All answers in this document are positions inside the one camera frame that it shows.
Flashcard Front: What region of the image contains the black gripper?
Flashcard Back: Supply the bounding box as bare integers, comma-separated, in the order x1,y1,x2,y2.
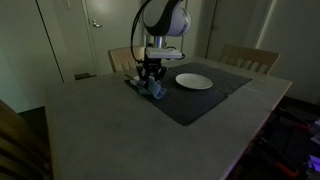
137,58,169,88

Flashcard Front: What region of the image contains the blue cloth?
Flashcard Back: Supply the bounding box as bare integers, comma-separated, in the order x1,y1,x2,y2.
136,75,167,100

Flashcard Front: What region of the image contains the large white round plate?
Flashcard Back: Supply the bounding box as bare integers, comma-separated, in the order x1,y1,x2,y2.
175,72,214,91

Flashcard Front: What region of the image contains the metal spoon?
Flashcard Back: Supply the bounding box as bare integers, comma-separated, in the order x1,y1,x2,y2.
124,73,139,83

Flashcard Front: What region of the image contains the dark grey fabric placemat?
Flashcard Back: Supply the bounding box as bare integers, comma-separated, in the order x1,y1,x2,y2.
124,68,229,127
168,61,253,95

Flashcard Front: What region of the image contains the dark floor doorstop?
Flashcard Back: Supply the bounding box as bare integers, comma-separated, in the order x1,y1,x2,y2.
73,72,98,81

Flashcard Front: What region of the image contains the plain white door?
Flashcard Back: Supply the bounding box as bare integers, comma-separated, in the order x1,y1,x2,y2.
204,0,269,61

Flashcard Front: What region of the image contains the red and black clamp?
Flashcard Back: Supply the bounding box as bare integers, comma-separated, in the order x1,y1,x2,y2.
279,111,314,133
259,139,301,179

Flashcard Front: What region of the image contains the purple lit device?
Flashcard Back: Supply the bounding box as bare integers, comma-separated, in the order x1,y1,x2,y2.
305,119,320,180

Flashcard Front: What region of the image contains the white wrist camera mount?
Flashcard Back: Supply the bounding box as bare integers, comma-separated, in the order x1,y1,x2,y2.
145,47,184,60

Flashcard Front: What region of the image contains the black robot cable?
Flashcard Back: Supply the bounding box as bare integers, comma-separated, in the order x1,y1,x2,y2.
130,0,153,64

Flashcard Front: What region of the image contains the white door with lever handle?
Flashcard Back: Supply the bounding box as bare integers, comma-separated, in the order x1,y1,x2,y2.
81,0,144,76

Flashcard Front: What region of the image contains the silver door lever handle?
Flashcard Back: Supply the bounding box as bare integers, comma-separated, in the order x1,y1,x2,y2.
91,19,103,29

